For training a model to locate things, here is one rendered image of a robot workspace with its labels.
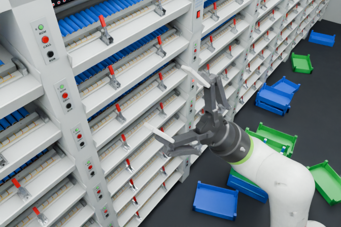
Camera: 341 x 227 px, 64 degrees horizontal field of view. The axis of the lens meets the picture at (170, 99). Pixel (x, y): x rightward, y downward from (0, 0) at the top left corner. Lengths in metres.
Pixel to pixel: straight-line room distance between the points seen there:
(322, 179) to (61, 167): 2.01
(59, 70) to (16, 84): 0.11
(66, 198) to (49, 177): 0.19
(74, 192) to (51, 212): 0.11
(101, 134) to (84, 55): 0.37
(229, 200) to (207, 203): 0.16
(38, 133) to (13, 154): 0.09
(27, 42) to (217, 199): 1.76
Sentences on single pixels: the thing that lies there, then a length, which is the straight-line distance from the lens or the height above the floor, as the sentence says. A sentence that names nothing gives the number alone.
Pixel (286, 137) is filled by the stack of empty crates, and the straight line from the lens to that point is 2.42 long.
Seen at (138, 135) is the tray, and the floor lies 0.88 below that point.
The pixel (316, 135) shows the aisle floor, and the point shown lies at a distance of 2.82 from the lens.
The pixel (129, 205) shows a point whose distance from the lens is 1.77.
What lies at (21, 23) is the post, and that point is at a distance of 0.73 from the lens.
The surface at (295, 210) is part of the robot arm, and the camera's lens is 0.74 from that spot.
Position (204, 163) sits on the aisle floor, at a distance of 2.32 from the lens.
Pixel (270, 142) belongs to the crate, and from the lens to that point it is 2.01.
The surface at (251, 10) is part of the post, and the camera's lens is 1.90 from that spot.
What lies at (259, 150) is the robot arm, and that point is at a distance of 0.74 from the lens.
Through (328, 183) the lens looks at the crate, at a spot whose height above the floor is 0.00.
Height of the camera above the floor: 1.91
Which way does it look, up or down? 42 degrees down
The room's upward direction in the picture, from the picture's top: straight up
